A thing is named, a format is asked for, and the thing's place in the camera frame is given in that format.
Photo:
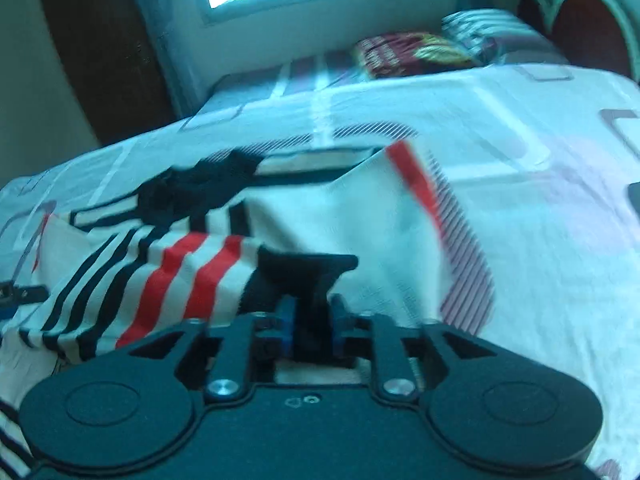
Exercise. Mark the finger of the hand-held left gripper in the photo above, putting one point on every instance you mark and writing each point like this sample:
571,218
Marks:
25,292

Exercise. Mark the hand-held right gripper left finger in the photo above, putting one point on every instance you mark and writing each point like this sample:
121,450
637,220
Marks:
287,322

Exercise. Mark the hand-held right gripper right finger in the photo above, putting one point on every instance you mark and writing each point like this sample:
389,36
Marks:
340,322

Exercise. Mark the striped knit sweater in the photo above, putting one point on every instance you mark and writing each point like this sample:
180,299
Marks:
350,210

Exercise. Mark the white patterned bed sheet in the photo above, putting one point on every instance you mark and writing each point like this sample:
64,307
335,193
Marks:
525,210

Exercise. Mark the purple striped bed sheet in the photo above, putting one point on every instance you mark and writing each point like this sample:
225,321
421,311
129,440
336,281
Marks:
300,70

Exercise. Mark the dark wooden door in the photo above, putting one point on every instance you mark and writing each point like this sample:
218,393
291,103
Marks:
100,50

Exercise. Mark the red folded blanket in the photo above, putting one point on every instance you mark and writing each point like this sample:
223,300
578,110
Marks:
410,52

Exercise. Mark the grey curtain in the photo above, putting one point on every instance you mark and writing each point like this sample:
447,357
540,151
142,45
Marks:
160,25

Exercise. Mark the striped pillow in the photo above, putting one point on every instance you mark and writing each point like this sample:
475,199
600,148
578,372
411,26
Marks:
475,27

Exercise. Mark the red heart-shaped headboard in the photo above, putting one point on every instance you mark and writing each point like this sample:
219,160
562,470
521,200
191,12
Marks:
590,25

